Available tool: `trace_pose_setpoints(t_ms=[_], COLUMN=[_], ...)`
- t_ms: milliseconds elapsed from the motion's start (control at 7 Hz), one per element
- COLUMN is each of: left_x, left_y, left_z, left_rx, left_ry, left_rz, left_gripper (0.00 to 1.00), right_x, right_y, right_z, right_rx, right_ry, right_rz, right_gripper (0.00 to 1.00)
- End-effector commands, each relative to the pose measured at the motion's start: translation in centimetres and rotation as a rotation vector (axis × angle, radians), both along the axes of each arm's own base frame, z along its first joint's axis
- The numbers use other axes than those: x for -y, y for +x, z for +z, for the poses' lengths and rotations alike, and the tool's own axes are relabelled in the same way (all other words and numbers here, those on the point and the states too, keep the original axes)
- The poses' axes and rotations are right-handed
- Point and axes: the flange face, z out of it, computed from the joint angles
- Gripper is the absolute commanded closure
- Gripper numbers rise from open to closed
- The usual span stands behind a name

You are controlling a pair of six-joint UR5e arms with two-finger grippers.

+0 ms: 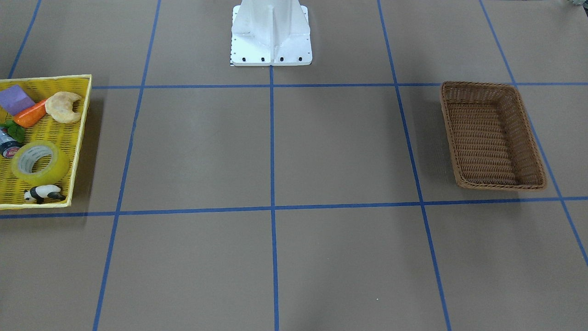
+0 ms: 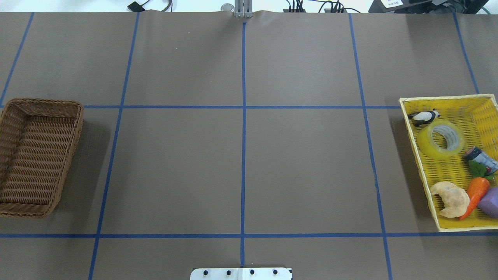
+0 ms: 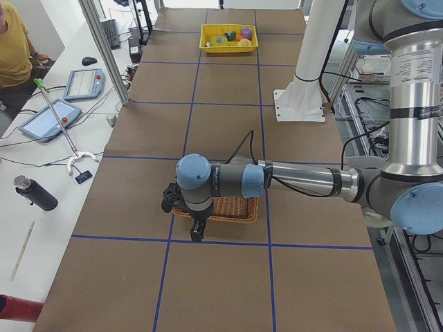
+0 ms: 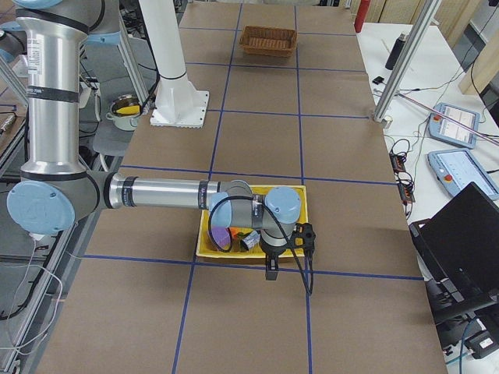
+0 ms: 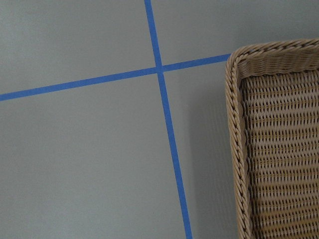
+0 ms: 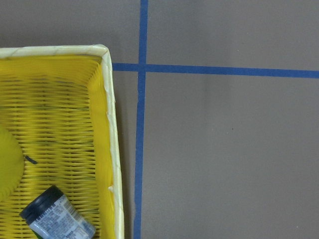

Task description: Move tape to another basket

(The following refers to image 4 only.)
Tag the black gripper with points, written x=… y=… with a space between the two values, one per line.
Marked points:
x=272 y=252

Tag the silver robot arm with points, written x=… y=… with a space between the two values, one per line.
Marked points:
x=56 y=190

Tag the yellow woven basket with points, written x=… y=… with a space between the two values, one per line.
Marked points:
x=272 y=210

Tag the brown wicker basket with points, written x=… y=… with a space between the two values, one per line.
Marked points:
x=268 y=41

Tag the black orange usb hub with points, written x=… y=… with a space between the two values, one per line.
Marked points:
x=404 y=180

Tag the black laptop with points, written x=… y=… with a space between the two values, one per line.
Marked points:
x=459 y=246

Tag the lower blue teach pendant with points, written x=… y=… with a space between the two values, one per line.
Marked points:
x=456 y=168

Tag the blue teach pendant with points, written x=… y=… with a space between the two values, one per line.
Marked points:
x=449 y=132
x=456 y=168

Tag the white pot with corn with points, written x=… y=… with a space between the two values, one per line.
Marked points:
x=124 y=112

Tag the upper blue teach pendant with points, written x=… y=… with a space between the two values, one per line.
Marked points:
x=449 y=132

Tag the black water bottle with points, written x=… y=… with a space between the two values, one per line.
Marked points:
x=396 y=51

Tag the red fire extinguisher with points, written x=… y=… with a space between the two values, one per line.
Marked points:
x=361 y=15

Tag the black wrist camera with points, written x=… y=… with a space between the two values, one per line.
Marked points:
x=303 y=237

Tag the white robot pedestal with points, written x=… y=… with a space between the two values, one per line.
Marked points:
x=178 y=103

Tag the aluminium frame post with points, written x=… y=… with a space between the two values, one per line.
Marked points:
x=416 y=36

